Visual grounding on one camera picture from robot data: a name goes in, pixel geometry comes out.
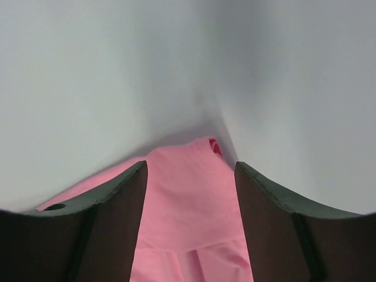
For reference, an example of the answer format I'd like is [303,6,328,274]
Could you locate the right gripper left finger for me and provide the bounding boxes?
[1,161,147,281]

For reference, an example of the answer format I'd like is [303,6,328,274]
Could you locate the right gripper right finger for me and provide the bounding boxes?
[234,162,375,281]

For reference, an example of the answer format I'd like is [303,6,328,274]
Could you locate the pink t shirt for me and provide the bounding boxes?
[35,136,255,282]

